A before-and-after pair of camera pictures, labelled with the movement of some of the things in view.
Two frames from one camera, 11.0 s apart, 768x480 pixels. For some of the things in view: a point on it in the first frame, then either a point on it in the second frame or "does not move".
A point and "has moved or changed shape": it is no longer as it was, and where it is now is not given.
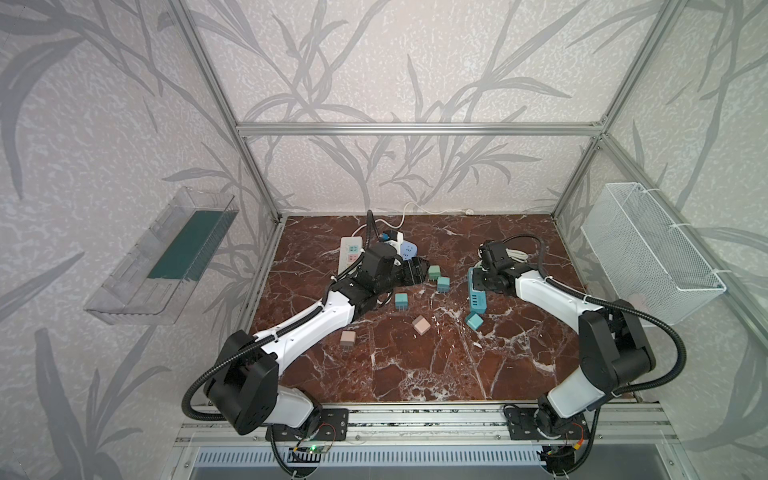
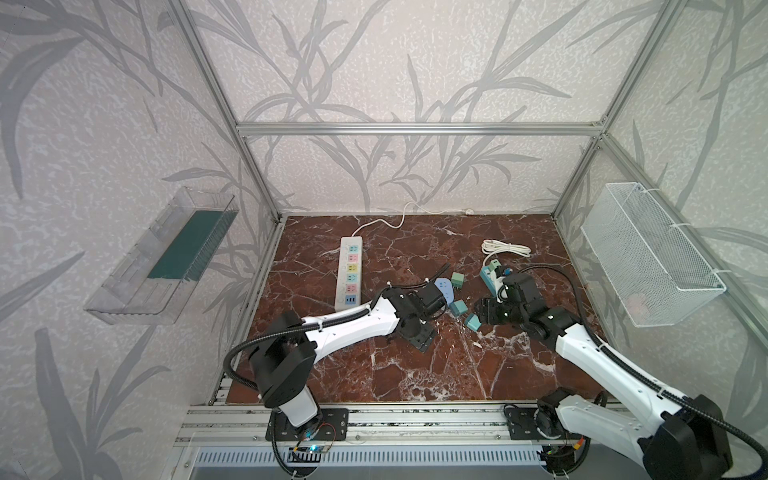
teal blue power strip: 477,298 has moved or changed shape
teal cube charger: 474,321 does not move
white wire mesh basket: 646,257 does not move
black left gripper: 411,271 -> 423,335
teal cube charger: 443,284 -> 458,307
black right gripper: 480,283 -> 495,309
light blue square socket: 408,250 -> 446,288
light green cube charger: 434,272 -> 457,280
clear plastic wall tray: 155,282 does not move
